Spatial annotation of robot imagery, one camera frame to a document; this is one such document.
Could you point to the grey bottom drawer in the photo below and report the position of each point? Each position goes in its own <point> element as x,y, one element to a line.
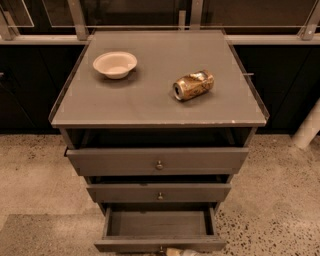
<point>152,230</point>

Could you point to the grey metal railing frame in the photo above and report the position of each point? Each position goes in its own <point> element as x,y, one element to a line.
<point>252,22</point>

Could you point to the white cylindrical post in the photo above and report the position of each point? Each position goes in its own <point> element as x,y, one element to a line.
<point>309,128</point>

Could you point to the grey drawer cabinet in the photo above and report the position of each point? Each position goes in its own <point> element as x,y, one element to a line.
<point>141,111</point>

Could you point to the white paper bowl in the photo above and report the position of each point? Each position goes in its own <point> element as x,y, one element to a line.
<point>115,65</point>

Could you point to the grey drawer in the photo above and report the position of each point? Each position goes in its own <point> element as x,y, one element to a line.
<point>160,192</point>
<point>157,161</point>
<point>152,230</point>

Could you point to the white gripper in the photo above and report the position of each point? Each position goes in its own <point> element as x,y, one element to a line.
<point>175,252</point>

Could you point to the crushed gold soda can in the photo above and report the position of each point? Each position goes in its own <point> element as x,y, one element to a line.
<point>193,85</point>

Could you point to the grey top drawer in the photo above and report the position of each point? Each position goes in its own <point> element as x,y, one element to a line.
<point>157,161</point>

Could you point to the grey middle drawer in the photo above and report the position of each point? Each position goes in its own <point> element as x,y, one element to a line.
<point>160,192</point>

